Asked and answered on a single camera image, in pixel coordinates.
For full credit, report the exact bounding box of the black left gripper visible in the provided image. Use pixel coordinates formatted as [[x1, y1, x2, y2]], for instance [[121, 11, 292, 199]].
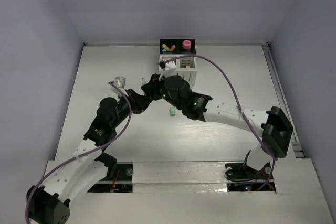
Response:
[[110, 89, 150, 128]]

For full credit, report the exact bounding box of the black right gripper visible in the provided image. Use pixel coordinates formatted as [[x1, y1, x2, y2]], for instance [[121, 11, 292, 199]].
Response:
[[142, 71, 183, 111]]

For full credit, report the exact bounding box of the green marker cap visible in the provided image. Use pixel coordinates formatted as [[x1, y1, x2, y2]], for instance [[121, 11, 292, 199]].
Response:
[[169, 107, 176, 117]]

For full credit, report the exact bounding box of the yellow pastel highlighter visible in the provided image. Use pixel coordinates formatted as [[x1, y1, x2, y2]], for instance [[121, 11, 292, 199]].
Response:
[[162, 44, 170, 51]]

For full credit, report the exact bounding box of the orange pastel highlighter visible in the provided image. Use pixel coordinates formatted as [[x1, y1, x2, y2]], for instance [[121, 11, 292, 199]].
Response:
[[169, 45, 176, 52]]

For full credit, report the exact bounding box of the pink capped glue bottle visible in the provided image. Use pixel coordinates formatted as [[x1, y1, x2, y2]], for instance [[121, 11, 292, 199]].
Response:
[[182, 40, 192, 51]]

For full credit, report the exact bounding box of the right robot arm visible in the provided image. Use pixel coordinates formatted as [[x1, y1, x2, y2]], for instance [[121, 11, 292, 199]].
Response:
[[141, 74, 293, 178]]

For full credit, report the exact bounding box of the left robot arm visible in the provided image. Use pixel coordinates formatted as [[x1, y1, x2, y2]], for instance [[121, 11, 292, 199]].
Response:
[[25, 89, 153, 223]]

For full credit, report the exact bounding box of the white slatted organizer box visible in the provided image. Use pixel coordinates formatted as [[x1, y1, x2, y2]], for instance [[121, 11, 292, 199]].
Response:
[[159, 54, 197, 87]]

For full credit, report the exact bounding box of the black slatted organizer box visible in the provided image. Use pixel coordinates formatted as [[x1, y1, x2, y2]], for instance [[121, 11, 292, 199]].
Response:
[[160, 38, 196, 55]]

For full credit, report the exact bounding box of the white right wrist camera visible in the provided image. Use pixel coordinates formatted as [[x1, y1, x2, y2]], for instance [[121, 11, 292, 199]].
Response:
[[159, 60, 176, 80]]

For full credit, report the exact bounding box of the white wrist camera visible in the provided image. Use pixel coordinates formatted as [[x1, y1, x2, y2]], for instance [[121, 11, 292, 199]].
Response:
[[159, 60, 176, 80], [108, 76, 128, 97]]

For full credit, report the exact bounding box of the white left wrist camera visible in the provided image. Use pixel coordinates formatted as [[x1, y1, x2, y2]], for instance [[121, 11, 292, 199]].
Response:
[[108, 76, 128, 97]]

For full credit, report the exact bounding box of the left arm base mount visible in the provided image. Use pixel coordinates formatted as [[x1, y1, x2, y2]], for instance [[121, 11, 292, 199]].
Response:
[[88, 153, 133, 193]]

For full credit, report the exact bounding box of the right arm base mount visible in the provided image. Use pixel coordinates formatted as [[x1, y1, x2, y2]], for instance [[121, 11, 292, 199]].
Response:
[[224, 152, 276, 192]]

